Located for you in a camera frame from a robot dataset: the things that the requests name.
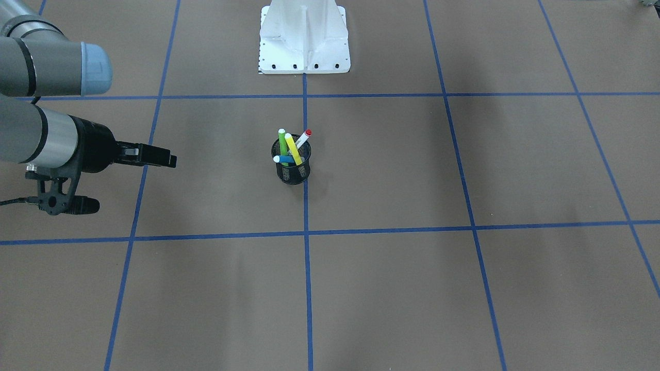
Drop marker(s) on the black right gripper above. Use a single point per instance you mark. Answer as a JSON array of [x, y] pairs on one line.
[[94, 145]]

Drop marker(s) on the blue highlighter pen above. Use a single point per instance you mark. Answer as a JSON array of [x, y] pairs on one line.
[[283, 159]]

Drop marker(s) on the green highlighter pen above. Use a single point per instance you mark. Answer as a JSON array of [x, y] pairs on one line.
[[283, 148]]

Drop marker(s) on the yellow highlighter pen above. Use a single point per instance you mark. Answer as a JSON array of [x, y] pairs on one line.
[[292, 149]]

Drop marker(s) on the red white marker pen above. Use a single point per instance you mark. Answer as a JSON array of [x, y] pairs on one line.
[[303, 138]]

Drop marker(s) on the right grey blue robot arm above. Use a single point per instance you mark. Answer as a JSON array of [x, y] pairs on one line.
[[39, 61]]

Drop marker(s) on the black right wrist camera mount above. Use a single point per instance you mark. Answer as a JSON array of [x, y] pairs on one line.
[[56, 190]]

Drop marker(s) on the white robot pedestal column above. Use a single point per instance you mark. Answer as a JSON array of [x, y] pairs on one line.
[[303, 37]]

